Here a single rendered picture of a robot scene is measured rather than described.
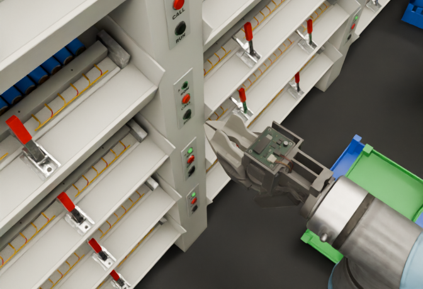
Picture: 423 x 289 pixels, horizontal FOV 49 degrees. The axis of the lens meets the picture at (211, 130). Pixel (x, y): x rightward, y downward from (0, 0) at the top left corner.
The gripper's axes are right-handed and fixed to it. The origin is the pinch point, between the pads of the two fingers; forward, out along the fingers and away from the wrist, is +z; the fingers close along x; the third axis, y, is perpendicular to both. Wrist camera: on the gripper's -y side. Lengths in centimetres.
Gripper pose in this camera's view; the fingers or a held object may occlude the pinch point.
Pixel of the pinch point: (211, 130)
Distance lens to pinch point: 73.9
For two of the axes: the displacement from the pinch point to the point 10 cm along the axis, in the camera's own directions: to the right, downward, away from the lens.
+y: 0.0, -5.3, -8.5
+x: -6.4, 6.5, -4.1
